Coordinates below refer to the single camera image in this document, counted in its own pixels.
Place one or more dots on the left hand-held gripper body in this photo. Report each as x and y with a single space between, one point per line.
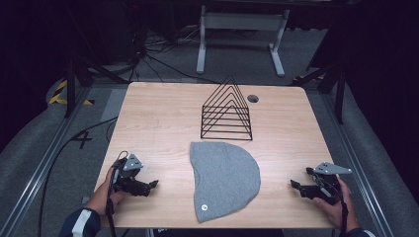
131 179

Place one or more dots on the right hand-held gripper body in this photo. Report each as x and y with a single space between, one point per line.
326 186

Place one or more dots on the grey knit beanie hat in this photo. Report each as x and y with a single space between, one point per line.
224 181

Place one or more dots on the person's right hand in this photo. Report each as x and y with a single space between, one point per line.
339 212

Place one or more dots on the person's left hand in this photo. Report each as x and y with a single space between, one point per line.
104 194

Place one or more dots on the black metal stand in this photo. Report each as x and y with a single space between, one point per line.
339 95
70 89

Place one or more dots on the yellow black hazard tape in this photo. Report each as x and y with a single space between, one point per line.
56 97

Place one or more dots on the white metal stand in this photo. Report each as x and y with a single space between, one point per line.
242 23

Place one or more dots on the aluminium floor rail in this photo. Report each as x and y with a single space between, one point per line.
39 171
359 164

